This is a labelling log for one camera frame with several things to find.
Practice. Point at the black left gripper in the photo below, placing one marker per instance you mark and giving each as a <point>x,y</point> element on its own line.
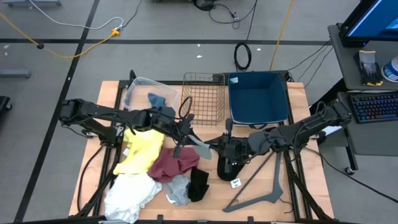
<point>164,119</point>

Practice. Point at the black grey work gloves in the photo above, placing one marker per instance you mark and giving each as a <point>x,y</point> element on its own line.
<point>368,68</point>

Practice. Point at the white blue wipes tub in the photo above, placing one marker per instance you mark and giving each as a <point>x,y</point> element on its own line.
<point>391,70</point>

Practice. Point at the pale grey ribbed sock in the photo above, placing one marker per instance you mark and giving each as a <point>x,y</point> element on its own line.
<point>203,151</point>

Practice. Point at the grey furniture foot bar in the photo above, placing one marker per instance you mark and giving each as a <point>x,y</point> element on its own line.
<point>31,2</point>
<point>15,73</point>

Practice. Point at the navy fabric bin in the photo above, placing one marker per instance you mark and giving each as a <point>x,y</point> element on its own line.
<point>258,99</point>

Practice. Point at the backlit black keyboard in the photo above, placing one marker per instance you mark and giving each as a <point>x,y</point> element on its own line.
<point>374,107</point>

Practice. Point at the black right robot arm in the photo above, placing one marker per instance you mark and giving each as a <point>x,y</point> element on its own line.
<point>311,123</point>

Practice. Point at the white cloth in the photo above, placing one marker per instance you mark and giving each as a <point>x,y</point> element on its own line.
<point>130,196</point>

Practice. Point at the black computer monitor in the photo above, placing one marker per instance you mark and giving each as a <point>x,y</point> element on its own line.
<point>370,21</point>

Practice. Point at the clear plastic bin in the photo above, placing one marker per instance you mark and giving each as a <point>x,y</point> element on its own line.
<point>136,93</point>

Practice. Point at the dark grey clothes hanger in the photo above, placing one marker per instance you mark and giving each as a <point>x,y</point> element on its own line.
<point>273,196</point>

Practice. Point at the grey desk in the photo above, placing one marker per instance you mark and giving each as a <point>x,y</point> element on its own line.
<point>345,62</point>

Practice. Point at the grey keyboard shelf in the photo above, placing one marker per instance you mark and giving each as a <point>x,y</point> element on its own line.
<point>370,137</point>

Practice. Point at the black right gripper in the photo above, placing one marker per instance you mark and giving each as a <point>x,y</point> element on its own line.
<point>233,151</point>

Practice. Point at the yellow cloth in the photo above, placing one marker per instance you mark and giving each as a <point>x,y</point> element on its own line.
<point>143,149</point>

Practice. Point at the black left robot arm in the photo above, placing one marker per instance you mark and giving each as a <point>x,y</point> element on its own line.
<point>93,110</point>

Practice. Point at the light grey cloth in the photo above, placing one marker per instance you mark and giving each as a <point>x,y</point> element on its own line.
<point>178,189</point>

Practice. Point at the maroon cloth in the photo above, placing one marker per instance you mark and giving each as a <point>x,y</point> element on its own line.
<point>174,165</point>

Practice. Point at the black knit sock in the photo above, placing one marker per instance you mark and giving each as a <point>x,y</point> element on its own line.
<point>197,185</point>

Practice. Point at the blue sock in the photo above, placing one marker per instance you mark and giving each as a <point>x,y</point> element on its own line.
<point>156,100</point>

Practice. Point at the white paper label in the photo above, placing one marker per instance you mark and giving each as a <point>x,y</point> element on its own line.
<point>236,183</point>

